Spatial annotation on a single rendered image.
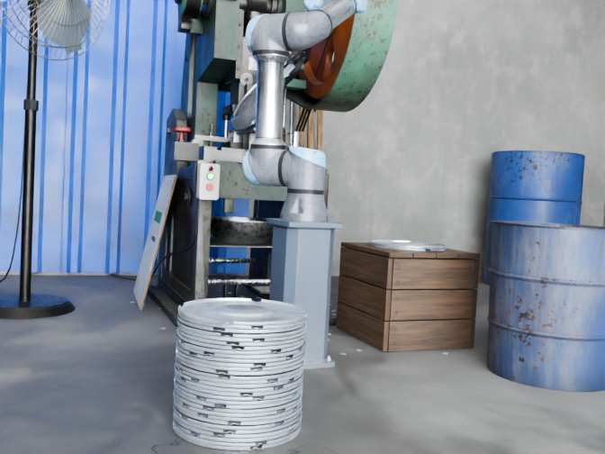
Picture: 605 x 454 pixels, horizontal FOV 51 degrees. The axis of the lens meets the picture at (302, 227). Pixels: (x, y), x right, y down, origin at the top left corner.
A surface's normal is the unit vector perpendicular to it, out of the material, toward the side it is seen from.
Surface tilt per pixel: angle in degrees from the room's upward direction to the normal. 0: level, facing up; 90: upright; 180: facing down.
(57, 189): 90
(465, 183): 90
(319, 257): 90
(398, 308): 90
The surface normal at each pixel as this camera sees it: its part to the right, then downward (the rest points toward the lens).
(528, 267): -0.69, 0.04
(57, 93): 0.36, 0.07
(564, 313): -0.26, 0.07
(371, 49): 0.29, 0.54
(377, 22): 0.34, 0.30
